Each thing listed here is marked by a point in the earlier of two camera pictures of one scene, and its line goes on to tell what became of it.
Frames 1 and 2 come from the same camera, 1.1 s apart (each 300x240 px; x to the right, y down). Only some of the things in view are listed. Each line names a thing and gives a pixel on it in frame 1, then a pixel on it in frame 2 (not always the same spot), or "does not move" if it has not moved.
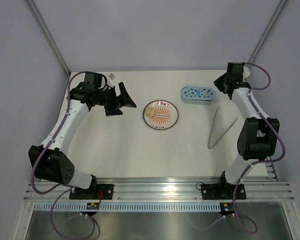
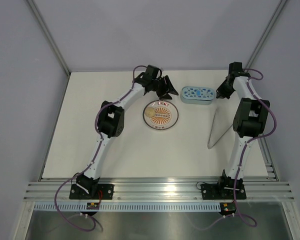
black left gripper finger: (124, 99) -> (171, 89)
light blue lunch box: (195, 101) does not move
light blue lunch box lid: (198, 93) does not move
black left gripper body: (107, 98) -> (159, 86)
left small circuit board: (93, 205) does not move
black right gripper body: (228, 80) does not move
